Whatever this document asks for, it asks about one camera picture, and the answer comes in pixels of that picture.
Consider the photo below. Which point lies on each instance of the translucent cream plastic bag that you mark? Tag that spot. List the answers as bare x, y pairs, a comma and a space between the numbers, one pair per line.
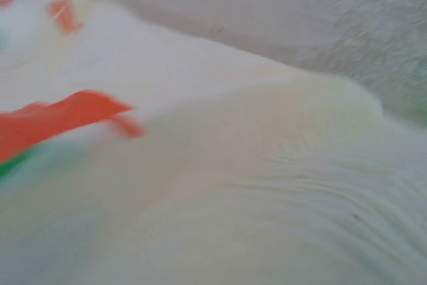
233, 165

